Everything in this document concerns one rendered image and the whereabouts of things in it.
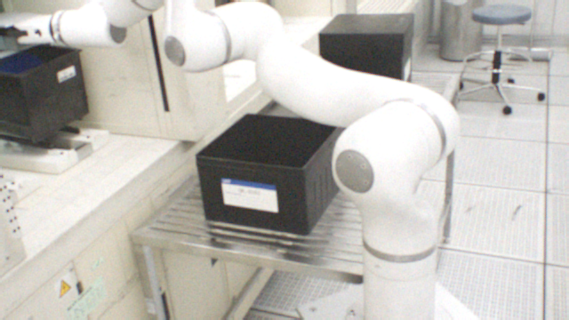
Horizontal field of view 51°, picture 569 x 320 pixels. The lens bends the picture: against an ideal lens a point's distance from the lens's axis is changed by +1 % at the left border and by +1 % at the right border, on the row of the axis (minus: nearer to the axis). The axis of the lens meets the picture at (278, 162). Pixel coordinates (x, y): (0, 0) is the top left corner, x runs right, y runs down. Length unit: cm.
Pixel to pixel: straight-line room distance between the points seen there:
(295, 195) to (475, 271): 137
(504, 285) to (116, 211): 158
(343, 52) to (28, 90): 101
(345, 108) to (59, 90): 88
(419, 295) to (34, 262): 74
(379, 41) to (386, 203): 120
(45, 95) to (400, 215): 100
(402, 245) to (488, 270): 164
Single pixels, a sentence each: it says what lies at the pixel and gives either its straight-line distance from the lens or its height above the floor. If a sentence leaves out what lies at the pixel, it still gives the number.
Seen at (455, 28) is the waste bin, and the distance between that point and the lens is 500.
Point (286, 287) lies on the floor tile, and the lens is 243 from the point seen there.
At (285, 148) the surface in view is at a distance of 158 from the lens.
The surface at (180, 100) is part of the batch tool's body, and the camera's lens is 158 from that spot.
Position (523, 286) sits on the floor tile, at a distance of 250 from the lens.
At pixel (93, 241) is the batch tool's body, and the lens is 139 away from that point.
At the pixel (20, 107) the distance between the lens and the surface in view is 155.
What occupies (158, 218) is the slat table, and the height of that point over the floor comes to 76.
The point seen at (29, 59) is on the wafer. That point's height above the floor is 112.
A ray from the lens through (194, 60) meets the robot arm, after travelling 101.
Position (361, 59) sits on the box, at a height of 92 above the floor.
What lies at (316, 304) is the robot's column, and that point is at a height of 76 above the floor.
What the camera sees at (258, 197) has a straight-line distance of 134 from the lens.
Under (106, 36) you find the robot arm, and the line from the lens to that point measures 139.
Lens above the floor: 150
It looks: 26 degrees down
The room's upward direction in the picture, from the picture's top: 5 degrees counter-clockwise
